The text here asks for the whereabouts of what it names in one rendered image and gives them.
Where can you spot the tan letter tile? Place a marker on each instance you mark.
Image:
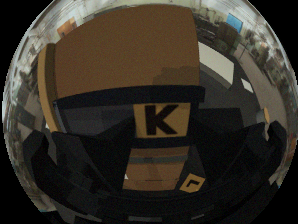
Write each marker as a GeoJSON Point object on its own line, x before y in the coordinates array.
{"type": "Point", "coordinates": [155, 120]}
{"type": "Point", "coordinates": [192, 183]}

